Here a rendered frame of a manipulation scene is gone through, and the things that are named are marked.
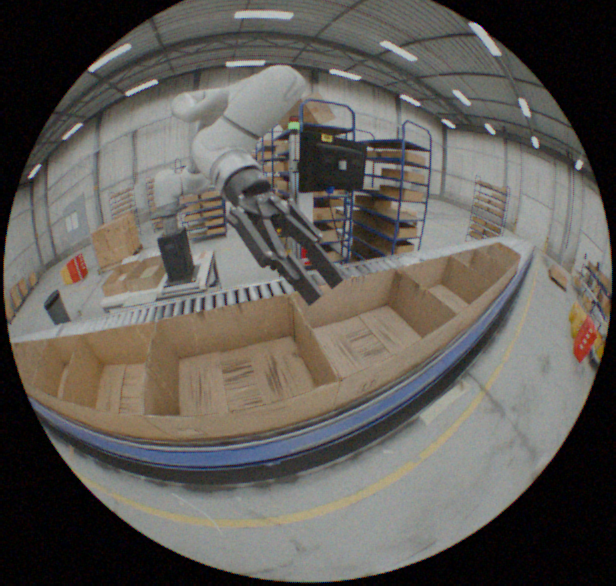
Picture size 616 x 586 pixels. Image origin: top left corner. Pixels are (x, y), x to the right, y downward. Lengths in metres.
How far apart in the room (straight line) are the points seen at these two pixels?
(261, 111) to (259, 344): 0.60
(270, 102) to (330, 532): 1.72
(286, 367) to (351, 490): 1.03
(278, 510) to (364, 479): 0.55
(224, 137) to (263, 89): 0.11
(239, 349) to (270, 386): 0.17
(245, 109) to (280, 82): 0.08
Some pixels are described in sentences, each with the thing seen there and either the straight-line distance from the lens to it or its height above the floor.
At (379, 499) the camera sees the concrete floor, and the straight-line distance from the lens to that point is 1.45.
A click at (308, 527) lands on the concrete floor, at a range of 1.42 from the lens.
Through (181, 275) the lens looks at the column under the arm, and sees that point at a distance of 1.40.
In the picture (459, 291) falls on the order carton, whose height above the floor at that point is 0.92.
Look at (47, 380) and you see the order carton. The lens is 1.15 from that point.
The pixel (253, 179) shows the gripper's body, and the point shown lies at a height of 1.35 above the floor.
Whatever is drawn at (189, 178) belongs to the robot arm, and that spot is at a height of 1.39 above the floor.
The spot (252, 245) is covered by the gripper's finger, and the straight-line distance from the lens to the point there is 0.27.
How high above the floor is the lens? 1.37
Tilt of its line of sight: 31 degrees down
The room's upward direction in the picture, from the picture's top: straight up
